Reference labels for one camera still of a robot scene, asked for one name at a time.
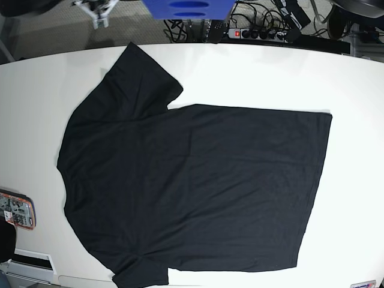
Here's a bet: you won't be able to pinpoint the small printed card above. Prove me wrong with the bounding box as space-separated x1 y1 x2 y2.
350 280 376 288

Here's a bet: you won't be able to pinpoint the white flat tray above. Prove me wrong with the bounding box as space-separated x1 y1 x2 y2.
6 248 56 285

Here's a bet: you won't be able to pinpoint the blue plastic box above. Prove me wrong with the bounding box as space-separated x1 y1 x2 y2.
143 0 235 20

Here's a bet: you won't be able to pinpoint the black T-shirt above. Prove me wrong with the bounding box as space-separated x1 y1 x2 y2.
57 43 332 287

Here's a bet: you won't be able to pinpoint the black remote control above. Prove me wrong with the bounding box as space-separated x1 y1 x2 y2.
206 20 226 44

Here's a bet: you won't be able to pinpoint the black chair edge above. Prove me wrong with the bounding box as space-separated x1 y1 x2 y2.
0 220 17 263

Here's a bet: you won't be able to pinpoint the tangled black cables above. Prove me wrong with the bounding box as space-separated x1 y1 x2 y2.
163 19 193 43

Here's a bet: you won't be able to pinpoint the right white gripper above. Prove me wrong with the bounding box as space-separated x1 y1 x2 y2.
71 0 119 29

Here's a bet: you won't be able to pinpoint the orange clear screw box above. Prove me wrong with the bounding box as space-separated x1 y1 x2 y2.
1 189 37 230

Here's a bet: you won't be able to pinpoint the white power strip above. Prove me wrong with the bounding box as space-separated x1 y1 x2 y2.
227 28 287 43

